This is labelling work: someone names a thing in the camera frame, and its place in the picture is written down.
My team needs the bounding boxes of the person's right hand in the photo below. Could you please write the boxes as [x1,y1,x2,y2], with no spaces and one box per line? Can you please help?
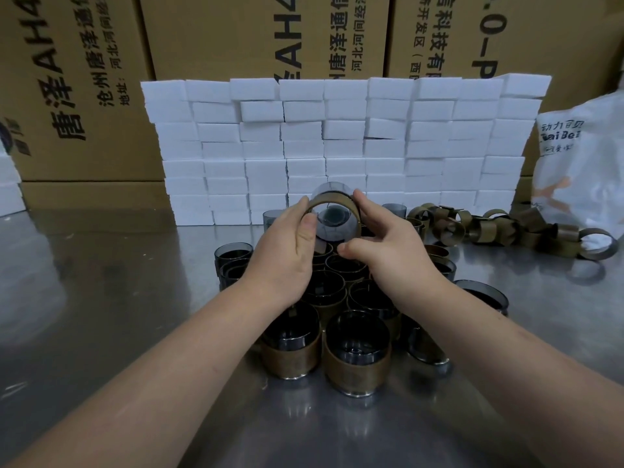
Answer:
[337,189,453,308]

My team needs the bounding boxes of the person's left forearm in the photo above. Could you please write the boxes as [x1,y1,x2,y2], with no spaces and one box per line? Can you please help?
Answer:
[4,282,313,468]

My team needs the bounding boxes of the cluster of smoky glass cups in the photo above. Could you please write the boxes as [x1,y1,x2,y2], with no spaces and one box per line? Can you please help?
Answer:
[214,203,511,398]

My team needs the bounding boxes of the large printed cardboard box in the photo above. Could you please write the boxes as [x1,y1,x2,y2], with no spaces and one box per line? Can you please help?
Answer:
[138,0,392,84]
[0,0,165,184]
[384,0,624,190]

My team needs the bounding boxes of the white foam pieces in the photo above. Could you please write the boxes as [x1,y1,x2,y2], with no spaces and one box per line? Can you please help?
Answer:
[0,152,26,218]

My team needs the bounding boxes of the gold band sleeve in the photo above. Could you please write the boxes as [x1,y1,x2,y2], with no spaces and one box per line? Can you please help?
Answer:
[305,192,363,239]

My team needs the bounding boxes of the person's right forearm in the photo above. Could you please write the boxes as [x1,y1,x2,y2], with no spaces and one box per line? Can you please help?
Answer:
[392,281,624,468]

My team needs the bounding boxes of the pile of gold band sleeves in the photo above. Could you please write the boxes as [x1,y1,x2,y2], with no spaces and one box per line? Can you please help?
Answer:
[406,203,619,262]

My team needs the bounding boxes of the white printed plastic bag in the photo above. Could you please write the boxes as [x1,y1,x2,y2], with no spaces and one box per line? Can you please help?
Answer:
[530,87,624,254]

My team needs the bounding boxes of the smoky glass cup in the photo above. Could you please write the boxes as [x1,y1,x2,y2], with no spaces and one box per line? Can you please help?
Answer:
[305,182,364,245]

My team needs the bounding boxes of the person's left hand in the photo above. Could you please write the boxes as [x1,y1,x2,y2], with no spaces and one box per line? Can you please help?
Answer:
[242,196,320,299]

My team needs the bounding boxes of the stack of white foam blocks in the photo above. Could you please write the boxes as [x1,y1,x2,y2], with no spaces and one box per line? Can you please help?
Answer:
[140,73,553,227]

